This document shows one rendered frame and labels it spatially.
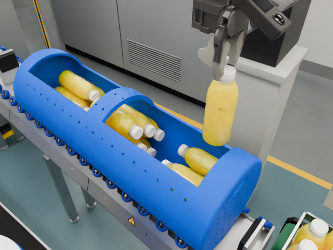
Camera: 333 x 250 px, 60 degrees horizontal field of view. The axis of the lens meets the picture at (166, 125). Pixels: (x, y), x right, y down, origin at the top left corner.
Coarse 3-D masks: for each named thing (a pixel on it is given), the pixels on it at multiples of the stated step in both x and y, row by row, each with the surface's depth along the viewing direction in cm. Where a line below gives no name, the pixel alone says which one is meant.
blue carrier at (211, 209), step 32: (32, 64) 102; (64, 64) 118; (32, 96) 99; (64, 96) 92; (128, 96) 87; (64, 128) 90; (96, 128) 82; (160, 128) 103; (192, 128) 90; (96, 160) 84; (128, 160) 75; (160, 160) 102; (224, 160) 67; (256, 160) 70; (128, 192) 79; (160, 192) 70; (192, 192) 65; (224, 192) 63; (192, 224) 65; (224, 224) 74
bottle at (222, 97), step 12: (216, 84) 61; (228, 84) 60; (216, 96) 61; (228, 96) 60; (216, 108) 62; (228, 108) 62; (204, 120) 68; (216, 120) 64; (228, 120) 65; (204, 132) 70; (216, 132) 67; (228, 132) 68; (216, 144) 69
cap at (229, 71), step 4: (224, 68) 60; (228, 68) 60; (232, 68) 60; (224, 72) 58; (228, 72) 58; (232, 72) 58; (224, 76) 58; (228, 76) 58; (232, 76) 59; (224, 80) 59; (228, 80) 59
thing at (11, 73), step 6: (0, 54) 137; (6, 54) 138; (12, 54) 139; (0, 60) 136; (6, 60) 138; (12, 60) 140; (0, 66) 137; (6, 66) 139; (12, 66) 142; (18, 66) 145; (0, 72) 140; (6, 72) 142; (12, 72) 144; (6, 78) 144; (12, 78) 146; (6, 84) 145
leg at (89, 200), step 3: (84, 189) 182; (84, 192) 186; (87, 192) 186; (84, 195) 189; (87, 195) 187; (90, 195) 189; (84, 198) 194; (87, 198) 189; (90, 198) 191; (93, 198) 194; (87, 201) 192; (90, 201) 192; (93, 201) 195; (87, 204) 199; (90, 204) 194; (93, 204) 199; (90, 207) 197; (93, 207) 197
